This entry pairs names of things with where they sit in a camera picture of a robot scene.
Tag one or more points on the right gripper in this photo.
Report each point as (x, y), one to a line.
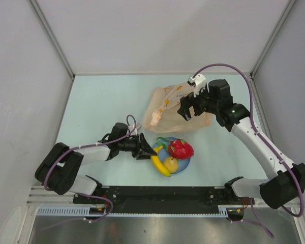
(186, 101)

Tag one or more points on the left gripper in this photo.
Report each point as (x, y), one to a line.
(147, 150)

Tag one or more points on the blue plastic plate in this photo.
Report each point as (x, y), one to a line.
(182, 164)

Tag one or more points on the yellow fake banana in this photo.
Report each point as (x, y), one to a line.
(158, 164)

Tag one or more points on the yellow fake pear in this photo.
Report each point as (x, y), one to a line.
(171, 164)

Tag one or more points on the translucent orange plastic bag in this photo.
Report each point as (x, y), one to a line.
(162, 117)

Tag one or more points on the red fake dragon fruit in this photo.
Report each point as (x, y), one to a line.
(176, 147)

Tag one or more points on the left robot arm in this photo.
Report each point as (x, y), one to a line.
(58, 172)

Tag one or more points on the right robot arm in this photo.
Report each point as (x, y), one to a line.
(285, 179)

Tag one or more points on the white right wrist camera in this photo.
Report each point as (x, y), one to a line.
(199, 84)

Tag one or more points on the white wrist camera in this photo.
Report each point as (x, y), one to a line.
(199, 84)
(135, 127)

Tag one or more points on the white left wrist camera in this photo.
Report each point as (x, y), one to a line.
(135, 127)

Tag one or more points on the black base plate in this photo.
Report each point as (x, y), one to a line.
(169, 200)

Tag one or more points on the aluminium frame rail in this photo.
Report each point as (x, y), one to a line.
(39, 196)

